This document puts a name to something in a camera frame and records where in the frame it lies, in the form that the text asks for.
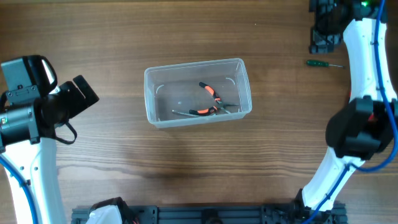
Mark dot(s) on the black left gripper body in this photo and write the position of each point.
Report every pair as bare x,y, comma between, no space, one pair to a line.
69,101

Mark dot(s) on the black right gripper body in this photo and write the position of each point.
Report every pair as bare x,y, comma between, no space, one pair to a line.
321,42

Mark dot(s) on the silver socket wrench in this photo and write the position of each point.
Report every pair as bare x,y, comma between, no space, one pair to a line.
189,114

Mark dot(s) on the orange black needle-nose pliers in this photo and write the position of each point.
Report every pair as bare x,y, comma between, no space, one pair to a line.
215,106

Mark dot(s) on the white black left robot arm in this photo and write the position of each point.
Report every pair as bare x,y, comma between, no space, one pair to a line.
33,106

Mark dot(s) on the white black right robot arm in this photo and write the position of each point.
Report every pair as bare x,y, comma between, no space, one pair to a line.
363,134

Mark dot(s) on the clear plastic container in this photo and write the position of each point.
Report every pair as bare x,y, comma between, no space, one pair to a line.
175,87

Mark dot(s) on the green handled screwdriver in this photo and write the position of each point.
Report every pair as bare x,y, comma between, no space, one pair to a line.
318,63

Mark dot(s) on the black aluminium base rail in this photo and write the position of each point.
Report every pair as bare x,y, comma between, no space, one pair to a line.
262,214

